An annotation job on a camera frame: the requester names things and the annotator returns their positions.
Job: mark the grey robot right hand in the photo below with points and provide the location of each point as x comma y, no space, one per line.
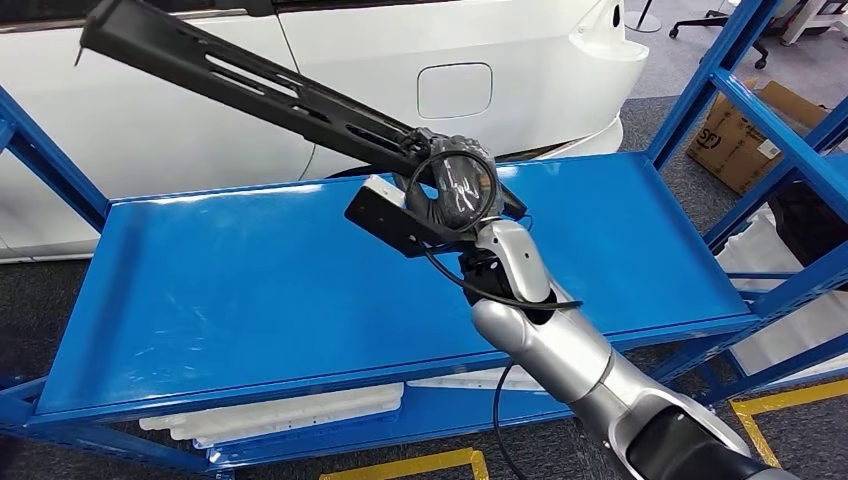
457,189

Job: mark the black plastic bracket part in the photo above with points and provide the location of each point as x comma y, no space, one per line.
146,40

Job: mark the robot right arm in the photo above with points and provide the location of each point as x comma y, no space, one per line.
563,344

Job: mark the small white plastic crate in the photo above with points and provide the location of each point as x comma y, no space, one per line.
464,381

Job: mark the stanchion with white base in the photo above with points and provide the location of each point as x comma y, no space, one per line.
642,25

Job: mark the brown cardboard box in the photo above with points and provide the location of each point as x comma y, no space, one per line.
729,152

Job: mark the black office chair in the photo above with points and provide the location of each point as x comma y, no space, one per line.
696,23

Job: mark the large white plastic crate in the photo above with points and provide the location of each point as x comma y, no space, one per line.
745,255

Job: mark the white car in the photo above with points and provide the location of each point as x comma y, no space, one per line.
166,132

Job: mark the black plastic tray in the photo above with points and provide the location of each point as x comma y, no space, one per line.
808,225

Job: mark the white table frame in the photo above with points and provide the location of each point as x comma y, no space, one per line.
805,23

